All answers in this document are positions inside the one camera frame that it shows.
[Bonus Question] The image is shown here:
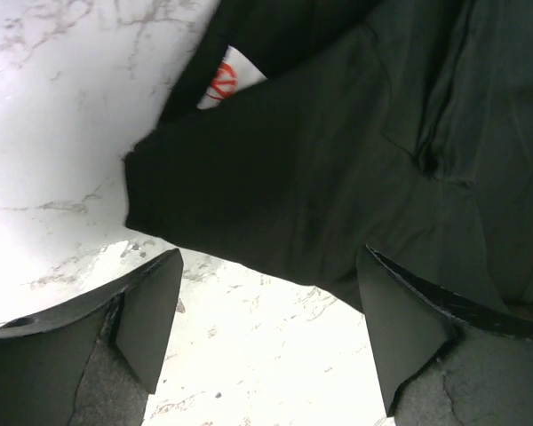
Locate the black t-shirt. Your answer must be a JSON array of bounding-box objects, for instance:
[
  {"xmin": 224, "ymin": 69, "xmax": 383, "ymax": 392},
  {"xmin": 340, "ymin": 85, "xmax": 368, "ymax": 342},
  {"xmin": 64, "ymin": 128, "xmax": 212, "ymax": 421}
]
[{"xmin": 124, "ymin": 1, "xmax": 533, "ymax": 310}]

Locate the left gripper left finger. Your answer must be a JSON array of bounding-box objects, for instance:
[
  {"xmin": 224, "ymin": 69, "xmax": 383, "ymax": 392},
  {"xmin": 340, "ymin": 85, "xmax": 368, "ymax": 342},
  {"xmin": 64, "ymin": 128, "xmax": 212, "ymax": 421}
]
[{"xmin": 0, "ymin": 249, "xmax": 183, "ymax": 425}]

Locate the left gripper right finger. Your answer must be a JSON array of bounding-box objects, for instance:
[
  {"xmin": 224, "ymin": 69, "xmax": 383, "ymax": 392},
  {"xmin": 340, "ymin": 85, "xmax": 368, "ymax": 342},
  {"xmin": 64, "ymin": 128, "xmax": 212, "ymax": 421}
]
[{"xmin": 356, "ymin": 248, "xmax": 533, "ymax": 425}]

